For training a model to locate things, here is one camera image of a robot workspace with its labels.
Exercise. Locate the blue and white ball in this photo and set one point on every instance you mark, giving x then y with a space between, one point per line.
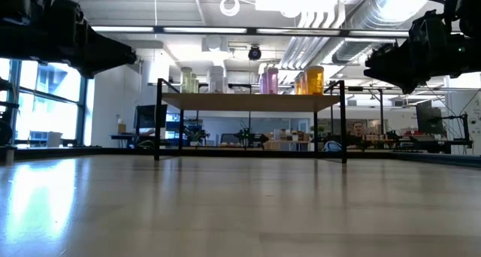
331 146

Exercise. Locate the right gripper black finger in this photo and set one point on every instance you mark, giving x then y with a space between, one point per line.
391 67

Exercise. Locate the black aluminium rig frame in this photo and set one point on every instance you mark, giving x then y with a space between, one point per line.
75 153

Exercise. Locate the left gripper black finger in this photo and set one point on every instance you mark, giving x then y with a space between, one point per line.
109 58

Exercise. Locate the black background robot arm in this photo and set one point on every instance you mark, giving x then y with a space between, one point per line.
250 137

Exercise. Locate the small potted plant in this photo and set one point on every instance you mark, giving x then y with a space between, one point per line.
196 135

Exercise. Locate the long LED light bar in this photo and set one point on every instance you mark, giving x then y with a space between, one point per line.
203 30

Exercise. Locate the silver ventilation duct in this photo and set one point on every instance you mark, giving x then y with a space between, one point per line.
376 16

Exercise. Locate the person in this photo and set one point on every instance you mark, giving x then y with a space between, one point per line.
357 130

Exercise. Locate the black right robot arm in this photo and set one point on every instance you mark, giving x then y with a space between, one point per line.
467 31

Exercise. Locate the small white bottle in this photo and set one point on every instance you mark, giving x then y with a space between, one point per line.
120 119

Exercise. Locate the large window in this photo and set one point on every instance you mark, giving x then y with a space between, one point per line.
49 106

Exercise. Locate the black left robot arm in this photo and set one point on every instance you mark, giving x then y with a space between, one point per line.
22 24

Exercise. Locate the black monitor stand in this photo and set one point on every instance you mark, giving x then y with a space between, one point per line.
466 129

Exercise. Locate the black round camera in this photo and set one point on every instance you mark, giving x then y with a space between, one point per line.
255 53

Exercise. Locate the orange pill bottle white cap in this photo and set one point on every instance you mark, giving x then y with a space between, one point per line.
314 81
297 85
303 85

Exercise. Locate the dark computer monitor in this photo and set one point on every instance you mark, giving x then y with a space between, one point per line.
148 116
428 118

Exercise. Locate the yellow-capped bottle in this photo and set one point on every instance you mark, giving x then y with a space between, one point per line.
186 82

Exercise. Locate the small cardboard box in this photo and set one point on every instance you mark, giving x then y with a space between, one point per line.
121 128

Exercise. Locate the wooden shelf with black frame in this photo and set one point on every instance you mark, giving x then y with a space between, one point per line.
240 102

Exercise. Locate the yellow-green pill bottle white cap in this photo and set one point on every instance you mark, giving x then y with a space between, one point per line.
197 87
194 85

